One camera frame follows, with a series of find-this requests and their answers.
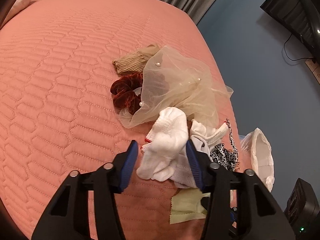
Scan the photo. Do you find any leopard print hair tie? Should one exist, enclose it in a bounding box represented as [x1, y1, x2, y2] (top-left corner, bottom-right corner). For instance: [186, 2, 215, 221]
[209, 119, 240, 172]

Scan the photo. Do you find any yellow green cloth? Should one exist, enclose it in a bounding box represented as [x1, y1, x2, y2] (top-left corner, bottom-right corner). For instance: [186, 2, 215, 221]
[169, 188, 210, 224]

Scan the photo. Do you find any black power cable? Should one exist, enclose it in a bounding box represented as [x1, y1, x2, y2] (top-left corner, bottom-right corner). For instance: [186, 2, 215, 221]
[283, 33, 316, 65]

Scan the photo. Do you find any wooden wall socket panel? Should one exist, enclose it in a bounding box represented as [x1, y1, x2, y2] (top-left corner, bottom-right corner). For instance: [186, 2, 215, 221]
[305, 59, 320, 83]

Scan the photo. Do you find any dark red velvet scrunchie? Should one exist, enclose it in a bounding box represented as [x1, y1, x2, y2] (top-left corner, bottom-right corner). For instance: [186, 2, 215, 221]
[110, 73, 143, 115]

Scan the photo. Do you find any wall mounted television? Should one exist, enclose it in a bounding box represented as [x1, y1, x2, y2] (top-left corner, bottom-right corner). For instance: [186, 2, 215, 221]
[260, 0, 319, 62]

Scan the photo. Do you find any beige tulle pearl fabric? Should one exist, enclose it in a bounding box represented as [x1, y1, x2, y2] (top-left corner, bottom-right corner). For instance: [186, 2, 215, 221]
[119, 46, 232, 128]

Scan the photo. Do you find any grey white sock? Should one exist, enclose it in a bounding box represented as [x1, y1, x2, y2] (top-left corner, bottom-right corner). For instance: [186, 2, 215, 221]
[169, 120, 229, 189]

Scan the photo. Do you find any pink pillow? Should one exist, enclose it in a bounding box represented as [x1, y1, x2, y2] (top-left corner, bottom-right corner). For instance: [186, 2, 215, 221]
[1, 0, 31, 28]

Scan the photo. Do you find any tan ribbed sock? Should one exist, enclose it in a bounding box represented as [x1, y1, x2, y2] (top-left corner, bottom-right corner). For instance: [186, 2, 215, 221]
[112, 44, 160, 75]

